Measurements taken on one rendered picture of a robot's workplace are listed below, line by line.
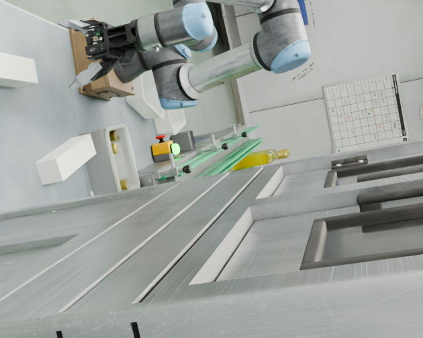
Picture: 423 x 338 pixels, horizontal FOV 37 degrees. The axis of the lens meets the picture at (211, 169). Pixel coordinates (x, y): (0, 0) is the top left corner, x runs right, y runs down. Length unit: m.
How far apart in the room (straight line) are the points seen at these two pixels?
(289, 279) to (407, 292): 0.08
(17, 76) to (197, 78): 0.58
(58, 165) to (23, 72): 0.25
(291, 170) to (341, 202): 0.35
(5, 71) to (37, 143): 0.26
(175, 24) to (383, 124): 6.70
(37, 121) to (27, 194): 0.22
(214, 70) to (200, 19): 0.56
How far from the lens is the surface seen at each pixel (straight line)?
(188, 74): 1.95
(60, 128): 1.86
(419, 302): 0.45
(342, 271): 0.47
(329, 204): 0.77
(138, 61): 2.04
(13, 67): 1.59
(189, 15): 1.36
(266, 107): 8.03
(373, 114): 7.95
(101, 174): 1.94
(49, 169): 1.69
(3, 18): 1.74
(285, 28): 1.76
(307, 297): 0.45
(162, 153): 2.50
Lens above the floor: 1.59
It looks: 14 degrees down
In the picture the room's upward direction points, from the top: 80 degrees clockwise
